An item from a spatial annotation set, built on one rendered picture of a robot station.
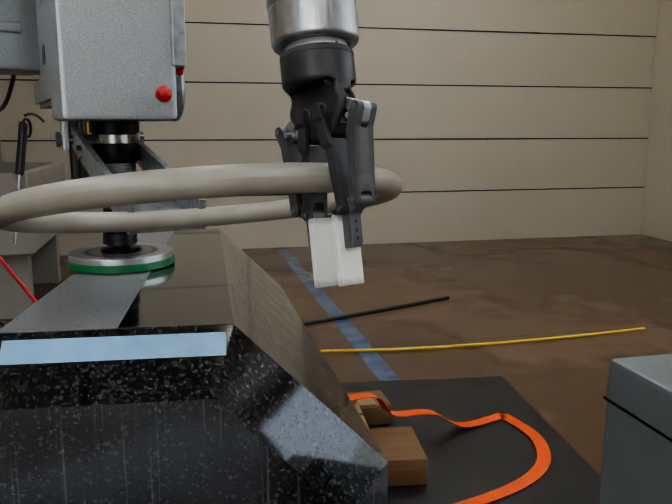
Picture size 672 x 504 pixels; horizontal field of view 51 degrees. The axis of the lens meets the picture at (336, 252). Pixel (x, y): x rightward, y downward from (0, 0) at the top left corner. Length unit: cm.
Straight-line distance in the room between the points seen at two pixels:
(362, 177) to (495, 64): 642
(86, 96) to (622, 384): 104
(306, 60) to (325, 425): 60
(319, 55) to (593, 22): 694
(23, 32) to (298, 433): 137
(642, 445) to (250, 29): 577
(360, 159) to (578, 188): 688
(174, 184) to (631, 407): 67
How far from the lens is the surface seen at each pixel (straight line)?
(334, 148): 68
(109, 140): 150
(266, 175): 65
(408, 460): 226
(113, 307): 119
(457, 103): 689
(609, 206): 773
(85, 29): 143
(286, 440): 105
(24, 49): 206
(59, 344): 108
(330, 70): 69
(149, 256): 146
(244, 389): 103
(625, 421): 104
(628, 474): 106
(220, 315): 110
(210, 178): 64
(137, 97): 144
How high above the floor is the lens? 112
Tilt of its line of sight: 10 degrees down
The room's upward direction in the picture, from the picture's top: straight up
